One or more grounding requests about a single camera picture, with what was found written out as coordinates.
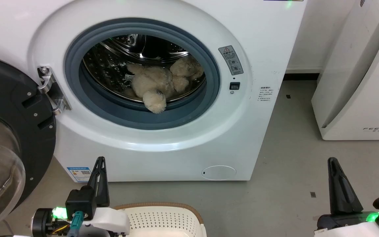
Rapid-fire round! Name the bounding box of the grey rubber door gasket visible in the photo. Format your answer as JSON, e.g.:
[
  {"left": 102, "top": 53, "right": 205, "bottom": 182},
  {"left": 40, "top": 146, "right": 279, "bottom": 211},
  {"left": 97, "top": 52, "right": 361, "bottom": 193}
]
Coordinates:
[{"left": 64, "top": 18, "right": 221, "bottom": 130}]

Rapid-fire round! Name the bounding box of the oval drain filter cover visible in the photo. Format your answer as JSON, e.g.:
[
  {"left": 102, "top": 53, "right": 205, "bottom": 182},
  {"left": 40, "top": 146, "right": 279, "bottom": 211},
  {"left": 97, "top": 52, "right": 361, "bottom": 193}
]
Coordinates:
[{"left": 201, "top": 165, "right": 237, "bottom": 181}]

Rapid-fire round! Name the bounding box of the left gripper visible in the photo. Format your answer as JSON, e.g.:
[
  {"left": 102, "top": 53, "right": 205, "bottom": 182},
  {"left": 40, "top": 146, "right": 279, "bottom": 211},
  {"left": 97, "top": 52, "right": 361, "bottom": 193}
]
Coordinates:
[{"left": 53, "top": 157, "right": 131, "bottom": 237}]

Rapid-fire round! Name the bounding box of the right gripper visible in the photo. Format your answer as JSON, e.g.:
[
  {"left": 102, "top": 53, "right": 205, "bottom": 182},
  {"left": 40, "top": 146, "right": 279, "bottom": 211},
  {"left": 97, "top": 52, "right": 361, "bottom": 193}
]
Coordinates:
[{"left": 314, "top": 157, "right": 379, "bottom": 237}]

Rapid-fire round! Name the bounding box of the blue energy label sticker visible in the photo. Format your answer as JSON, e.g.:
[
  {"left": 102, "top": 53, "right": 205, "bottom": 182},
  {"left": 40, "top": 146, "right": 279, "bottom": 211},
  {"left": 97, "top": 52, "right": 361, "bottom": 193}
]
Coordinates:
[{"left": 67, "top": 167, "right": 92, "bottom": 183}]

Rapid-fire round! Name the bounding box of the white air purifier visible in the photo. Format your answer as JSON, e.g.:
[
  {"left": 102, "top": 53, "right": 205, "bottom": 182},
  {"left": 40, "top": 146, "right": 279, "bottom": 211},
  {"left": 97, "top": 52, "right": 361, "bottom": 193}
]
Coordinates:
[{"left": 311, "top": 0, "right": 379, "bottom": 141}]

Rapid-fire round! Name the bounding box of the metal door hinge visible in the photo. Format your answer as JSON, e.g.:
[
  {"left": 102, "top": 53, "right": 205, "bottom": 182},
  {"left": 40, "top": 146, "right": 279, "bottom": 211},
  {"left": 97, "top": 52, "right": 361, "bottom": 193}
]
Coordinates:
[{"left": 37, "top": 66, "right": 71, "bottom": 116}]

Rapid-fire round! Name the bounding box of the black round washer door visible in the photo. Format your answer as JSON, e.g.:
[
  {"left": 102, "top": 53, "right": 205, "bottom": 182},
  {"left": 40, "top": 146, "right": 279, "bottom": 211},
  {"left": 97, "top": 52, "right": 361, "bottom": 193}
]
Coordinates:
[{"left": 0, "top": 53, "right": 57, "bottom": 235}]

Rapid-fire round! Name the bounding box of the white basket with brown rim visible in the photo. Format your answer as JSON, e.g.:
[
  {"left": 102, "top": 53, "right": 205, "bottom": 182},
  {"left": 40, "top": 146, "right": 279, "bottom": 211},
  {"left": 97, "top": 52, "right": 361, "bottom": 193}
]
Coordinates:
[{"left": 113, "top": 202, "right": 207, "bottom": 237}]

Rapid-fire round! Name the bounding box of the grey warning sticker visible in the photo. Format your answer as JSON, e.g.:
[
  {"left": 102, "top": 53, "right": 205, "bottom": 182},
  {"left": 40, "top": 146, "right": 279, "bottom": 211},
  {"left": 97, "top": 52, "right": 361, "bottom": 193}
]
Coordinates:
[{"left": 218, "top": 45, "right": 244, "bottom": 76}]

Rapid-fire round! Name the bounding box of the teal plug cable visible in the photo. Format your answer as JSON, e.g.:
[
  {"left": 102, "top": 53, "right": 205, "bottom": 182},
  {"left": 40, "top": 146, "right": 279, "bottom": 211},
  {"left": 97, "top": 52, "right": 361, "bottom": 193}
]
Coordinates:
[{"left": 66, "top": 212, "right": 85, "bottom": 237}]

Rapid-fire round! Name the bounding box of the steel perforated washer drum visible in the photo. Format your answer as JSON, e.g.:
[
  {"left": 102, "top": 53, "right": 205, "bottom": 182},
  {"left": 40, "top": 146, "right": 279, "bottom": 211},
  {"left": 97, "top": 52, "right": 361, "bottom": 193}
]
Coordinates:
[{"left": 83, "top": 34, "right": 206, "bottom": 103}]

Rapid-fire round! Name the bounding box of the beige plush toy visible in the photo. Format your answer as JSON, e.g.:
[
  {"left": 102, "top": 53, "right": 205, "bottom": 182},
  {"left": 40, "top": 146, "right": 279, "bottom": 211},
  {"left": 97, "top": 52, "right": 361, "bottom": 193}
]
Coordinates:
[{"left": 126, "top": 55, "right": 204, "bottom": 114}]

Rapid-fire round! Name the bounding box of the white front-loading washing machine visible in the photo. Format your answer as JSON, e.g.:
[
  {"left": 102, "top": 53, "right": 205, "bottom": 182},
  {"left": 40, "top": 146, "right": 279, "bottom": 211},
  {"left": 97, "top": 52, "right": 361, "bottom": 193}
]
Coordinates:
[{"left": 0, "top": 0, "right": 308, "bottom": 182}]

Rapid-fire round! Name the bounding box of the small printed text label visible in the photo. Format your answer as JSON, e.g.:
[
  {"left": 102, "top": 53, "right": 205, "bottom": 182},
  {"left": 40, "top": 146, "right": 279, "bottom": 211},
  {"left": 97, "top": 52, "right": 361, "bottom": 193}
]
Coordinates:
[{"left": 258, "top": 86, "right": 272, "bottom": 102}]

